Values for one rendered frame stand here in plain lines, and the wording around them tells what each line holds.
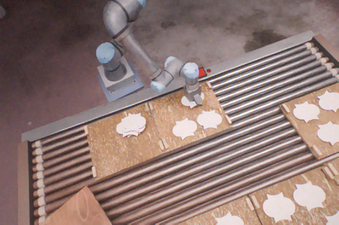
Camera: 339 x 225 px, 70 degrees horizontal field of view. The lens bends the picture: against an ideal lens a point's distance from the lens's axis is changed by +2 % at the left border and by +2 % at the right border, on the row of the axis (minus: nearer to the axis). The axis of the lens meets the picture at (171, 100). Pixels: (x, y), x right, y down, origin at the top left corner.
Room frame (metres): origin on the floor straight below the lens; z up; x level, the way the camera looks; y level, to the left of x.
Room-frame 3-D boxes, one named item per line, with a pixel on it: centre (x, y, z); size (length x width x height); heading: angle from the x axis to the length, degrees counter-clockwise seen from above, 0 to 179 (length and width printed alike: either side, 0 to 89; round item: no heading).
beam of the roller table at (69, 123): (0.92, -0.06, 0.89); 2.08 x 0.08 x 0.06; 100
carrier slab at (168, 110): (0.66, -0.09, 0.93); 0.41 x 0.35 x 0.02; 100
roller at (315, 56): (0.75, -0.08, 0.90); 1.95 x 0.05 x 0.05; 100
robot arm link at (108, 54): (1.08, 0.33, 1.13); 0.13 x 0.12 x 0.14; 132
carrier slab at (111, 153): (0.59, 0.32, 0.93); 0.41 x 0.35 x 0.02; 100
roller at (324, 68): (0.65, -0.10, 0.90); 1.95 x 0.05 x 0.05; 100
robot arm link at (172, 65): (0.82, -0.05, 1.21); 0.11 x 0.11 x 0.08; 42
